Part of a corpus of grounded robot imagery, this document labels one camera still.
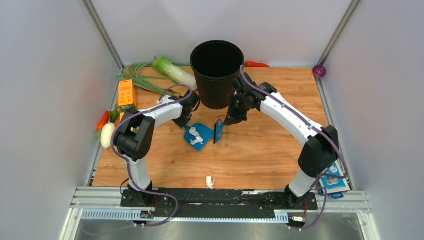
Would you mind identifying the paper scrap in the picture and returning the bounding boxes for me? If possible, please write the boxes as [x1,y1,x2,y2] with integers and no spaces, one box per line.
[187,126,202,138]
[190,136,204,146]

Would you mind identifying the blue plastic dustpan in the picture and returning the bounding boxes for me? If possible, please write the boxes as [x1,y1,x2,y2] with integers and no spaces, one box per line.
[183,122,214,152]

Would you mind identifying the blue hand brush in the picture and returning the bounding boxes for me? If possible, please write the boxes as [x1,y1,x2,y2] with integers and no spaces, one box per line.
[213,119,226,144]

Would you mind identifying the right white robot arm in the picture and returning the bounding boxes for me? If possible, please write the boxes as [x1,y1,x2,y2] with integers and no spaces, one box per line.
[223,73,340,210]

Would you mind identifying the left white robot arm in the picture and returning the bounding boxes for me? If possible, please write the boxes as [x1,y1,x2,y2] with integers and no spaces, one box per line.
[111,90,200,208]

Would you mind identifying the orange carrot back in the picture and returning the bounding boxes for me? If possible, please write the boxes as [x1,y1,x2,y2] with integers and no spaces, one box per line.
[244,61,270,68]

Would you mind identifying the orange carrot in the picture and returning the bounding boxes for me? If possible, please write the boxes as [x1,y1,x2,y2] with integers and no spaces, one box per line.
[244,61,270,68]
[94,111,110,139]

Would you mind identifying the napa cabbage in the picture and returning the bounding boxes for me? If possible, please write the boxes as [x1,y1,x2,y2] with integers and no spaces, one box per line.
[152,56,197,91]

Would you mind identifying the black plastic trash bin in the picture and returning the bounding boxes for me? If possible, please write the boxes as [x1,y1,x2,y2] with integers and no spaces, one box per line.
[190,40,245,110]

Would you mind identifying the green long beans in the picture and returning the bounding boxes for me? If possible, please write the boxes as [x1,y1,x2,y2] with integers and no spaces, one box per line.
[116,62,180,94]

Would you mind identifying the orange box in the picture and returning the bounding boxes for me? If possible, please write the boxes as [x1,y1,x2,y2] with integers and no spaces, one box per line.
[118,79,137,108]

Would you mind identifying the purple onion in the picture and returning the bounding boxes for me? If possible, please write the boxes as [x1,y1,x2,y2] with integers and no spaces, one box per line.
[312,65,327,78]

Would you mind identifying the crumpled paper scrap table edge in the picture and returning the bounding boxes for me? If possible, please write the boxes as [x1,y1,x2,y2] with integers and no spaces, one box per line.
[205,176,215,190]

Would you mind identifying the white daikon radish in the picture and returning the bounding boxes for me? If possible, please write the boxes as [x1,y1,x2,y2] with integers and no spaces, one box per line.
[100,122,116,149]

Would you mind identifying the orange carrot left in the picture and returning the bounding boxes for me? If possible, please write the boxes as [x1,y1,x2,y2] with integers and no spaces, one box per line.
[94,111,110,139]

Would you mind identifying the blue product box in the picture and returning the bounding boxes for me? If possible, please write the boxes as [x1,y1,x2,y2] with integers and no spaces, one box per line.
[319,161,351,199]

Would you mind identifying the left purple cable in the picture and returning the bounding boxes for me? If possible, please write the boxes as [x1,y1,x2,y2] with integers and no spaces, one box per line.
[81,84,194,237]

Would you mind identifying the purple cable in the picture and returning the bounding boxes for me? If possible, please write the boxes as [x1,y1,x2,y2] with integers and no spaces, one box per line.
[81,84,194,237]
[239,64,349,232]

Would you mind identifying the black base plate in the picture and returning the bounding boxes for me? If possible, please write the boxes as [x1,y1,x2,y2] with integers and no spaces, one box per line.
[120,188,318,219]

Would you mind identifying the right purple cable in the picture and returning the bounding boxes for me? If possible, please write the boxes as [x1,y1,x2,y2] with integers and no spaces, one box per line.
[239,64,349,232]

